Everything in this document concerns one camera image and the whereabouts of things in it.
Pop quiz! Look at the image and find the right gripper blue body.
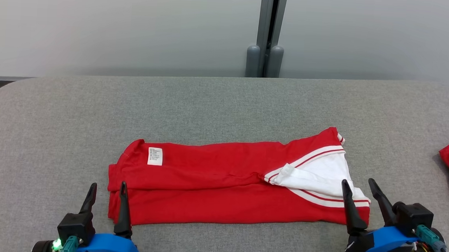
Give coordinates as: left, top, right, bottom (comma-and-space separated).
344, 223, 420, 252

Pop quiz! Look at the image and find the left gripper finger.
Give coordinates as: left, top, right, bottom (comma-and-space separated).
113, 180, 136, 240
80, 182, 98, 216

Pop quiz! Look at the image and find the left gripper blue body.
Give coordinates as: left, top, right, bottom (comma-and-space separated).
75, 231, 142, 252

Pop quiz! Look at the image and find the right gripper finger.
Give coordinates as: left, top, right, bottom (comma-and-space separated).
338, 179, 371, 237
365, 178, 400, 227

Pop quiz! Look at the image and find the red and white shirt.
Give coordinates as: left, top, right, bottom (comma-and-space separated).
105, 113, 376, 240

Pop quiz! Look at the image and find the grey fabric sofa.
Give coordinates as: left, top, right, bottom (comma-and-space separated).
0, 55, 449, 252

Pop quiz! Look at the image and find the left teal plug camera cable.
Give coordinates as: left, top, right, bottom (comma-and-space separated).
61, 235, 81, 252

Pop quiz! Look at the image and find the grey partition post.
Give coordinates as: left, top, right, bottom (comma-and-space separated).
245, 0, 288, 79

